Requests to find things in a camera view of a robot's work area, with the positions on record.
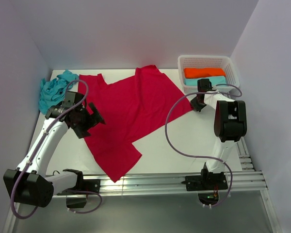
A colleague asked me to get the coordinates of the crumpled teal t shirt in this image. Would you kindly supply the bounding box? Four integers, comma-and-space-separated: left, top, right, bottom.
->
39, 70, 79, 115

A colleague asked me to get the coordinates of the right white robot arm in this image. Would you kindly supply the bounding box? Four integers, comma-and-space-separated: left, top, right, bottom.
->
190, 79, 247, 189

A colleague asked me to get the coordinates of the white perforated plastic basket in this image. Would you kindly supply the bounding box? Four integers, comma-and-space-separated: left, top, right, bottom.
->
178, 55, 240, 93

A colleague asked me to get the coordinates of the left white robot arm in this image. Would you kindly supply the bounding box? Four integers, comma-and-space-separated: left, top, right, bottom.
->
3, 91, 105, 207

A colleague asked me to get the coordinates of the rolled teal t shirt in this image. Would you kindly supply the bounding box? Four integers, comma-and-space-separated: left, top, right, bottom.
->
184, 76, 227, 86

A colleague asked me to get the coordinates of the rolled orange t shirt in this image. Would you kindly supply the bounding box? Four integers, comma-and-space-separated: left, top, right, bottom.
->
183, 67, 226, 79

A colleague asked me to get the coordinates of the aluminium mounting rail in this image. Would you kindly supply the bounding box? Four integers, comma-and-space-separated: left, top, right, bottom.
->
47, 141, 268, 196

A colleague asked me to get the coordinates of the crimson red t shirt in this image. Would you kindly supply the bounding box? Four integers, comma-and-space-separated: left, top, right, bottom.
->
79, 65, 192, 182

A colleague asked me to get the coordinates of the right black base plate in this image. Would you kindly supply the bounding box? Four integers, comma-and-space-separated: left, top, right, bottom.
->
181, 172, 228, 191

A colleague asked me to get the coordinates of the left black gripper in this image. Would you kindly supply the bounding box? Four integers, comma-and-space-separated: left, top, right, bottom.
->
71, 102, 105, 138

